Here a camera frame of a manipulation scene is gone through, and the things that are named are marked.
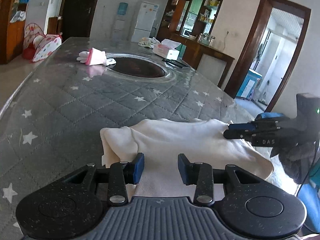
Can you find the white and pink tissue box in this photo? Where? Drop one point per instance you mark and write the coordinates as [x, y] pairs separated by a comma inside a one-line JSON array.
[[166, 52]]

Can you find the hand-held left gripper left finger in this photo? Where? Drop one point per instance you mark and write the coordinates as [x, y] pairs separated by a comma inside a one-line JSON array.
[[138, 167]]

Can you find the water dispenser with blue bottle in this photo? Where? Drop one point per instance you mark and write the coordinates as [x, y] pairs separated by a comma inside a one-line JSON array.
[[122, 8]]

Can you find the white microwave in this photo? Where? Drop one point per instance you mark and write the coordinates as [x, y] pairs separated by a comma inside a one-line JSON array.
[[186, 32]]

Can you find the round black table inset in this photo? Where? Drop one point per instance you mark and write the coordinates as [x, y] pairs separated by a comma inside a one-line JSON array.
[[137, 67]]

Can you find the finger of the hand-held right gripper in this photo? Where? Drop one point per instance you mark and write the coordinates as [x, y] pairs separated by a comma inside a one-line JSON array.
[[240, 127], [270, 116]]

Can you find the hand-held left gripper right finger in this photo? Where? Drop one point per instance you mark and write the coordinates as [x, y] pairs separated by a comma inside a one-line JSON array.
[[183, 170]]

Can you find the patterned small cloth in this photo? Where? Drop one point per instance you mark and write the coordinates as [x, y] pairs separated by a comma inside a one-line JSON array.
[[150, 42]]

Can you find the glass jar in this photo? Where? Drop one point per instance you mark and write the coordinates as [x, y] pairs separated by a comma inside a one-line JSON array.
[[212, 41], [200, 38]]

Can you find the white refrigerator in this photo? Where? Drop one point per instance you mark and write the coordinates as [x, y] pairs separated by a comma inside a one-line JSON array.
[[145, 20]]

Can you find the cream long-sleeve shirt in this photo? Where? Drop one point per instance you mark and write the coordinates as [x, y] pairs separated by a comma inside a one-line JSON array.
[[187, 140]]

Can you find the person's right hand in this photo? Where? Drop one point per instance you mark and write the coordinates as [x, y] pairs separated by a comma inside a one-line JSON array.
[[295, 160]]

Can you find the wooden glass display cabinet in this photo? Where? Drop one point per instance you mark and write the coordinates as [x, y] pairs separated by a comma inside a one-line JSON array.
[[175, 17]]

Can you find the dark wooden door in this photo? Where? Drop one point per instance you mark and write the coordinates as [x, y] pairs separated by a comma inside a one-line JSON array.
[[77, 10]]

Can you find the pink and white small garment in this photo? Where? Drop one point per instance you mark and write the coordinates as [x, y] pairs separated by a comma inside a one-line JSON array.
[[96, 56]]

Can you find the colourful dotted play tent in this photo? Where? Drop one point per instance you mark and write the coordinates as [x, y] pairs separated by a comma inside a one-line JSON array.
[[45, 47]]

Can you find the blue bathroom cabinet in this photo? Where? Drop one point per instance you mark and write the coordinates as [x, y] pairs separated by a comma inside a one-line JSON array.
[[247, 85]]

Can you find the wooden shelf cabinet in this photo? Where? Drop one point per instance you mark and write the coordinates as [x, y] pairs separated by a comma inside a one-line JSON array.
[[12, 37]]

